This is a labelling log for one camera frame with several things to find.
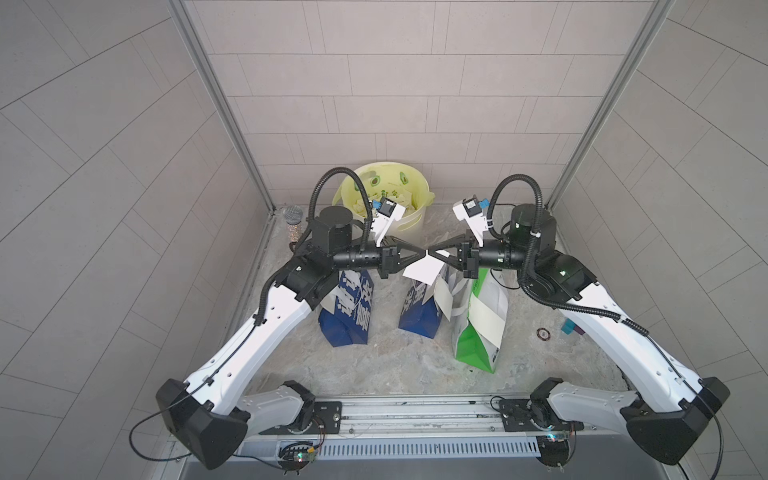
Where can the aluminium mounting rail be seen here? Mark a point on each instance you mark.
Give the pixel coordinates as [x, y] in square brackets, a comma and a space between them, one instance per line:
[419, 416]

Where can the left controller board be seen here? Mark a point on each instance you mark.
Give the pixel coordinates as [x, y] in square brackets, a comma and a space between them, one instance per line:
[296, 456]

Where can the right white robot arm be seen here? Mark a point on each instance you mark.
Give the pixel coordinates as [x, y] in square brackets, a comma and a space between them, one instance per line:
[669, 407]

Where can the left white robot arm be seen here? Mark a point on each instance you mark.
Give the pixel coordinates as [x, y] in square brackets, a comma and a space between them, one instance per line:
[332, 242]

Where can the green white tote bag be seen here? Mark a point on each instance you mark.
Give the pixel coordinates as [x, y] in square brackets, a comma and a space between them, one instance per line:
[478, 316]

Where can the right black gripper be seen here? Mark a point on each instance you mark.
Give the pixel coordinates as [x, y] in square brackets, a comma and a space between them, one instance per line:
[469, 260]

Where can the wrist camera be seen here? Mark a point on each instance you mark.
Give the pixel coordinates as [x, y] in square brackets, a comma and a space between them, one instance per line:
[387, 213]
[472, 211]

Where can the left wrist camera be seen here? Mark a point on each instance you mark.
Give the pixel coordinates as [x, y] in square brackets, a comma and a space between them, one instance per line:
[387, 213]

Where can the white paper receipt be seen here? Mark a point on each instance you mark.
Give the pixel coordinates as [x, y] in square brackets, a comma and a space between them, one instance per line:
[427, 269]

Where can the shredded paper pile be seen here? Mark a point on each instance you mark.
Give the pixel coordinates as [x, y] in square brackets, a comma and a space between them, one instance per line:
[401, 197]

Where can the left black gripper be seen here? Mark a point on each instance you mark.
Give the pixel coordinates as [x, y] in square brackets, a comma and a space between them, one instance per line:
[387, 264]

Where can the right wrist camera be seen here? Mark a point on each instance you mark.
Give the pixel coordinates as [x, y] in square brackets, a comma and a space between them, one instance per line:
[472, 211]

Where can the large blue white tote bag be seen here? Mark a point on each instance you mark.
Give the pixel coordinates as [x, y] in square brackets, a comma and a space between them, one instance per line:
[346, 311]

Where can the right controller board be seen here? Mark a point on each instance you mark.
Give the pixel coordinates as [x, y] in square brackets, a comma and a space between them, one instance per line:
[553, 453]

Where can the small blue white tote bag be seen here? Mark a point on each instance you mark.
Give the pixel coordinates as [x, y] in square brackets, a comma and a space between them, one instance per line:
[426, 305]

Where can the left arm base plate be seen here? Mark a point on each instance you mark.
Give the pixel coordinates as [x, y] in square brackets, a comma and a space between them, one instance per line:
[320, 417]

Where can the glitter-filled clear bottle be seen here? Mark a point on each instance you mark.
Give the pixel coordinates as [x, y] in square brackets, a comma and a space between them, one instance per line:
[293, 216]

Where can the controller board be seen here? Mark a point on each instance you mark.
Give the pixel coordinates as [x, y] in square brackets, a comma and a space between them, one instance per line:
[553, 453]
[296, 456]

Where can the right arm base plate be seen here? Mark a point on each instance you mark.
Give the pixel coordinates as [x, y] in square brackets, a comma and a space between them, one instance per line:
[520, 415]

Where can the cream plastic trash bin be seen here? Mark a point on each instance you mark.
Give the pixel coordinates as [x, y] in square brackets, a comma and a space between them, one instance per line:
[409, 227]

